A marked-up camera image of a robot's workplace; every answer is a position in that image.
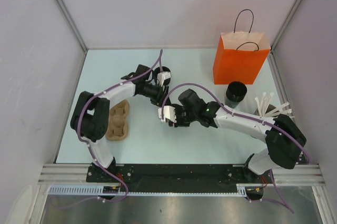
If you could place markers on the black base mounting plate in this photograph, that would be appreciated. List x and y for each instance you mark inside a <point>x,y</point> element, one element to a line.
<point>163,174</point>

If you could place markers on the left brown cup carrier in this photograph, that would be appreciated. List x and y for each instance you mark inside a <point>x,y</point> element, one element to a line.
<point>117,123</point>

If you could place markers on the stack of black lids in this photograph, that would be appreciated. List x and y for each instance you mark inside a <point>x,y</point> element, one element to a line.
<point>160,69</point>

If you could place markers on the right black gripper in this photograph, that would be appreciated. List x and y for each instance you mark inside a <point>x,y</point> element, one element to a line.
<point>178,123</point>

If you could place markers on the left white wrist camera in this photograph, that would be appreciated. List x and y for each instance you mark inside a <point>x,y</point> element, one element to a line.
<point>164,78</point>

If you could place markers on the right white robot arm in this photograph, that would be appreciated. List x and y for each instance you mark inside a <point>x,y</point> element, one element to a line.
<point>284,141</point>

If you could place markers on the orange paper bag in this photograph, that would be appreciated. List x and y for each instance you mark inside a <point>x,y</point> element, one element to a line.
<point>240,56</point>

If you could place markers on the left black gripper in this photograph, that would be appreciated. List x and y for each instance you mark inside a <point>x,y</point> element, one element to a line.
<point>160,96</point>

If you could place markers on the white slotted cable duct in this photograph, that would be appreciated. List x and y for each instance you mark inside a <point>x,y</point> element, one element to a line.
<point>234,190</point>

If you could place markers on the stack of black cups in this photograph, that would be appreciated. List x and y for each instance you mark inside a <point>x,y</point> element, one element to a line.
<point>235,93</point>

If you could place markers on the grey straw holder cup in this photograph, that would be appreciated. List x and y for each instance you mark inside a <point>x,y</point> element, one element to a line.
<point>270,108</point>

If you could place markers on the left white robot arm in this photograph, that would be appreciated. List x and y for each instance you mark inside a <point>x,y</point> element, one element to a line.
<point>91,114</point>

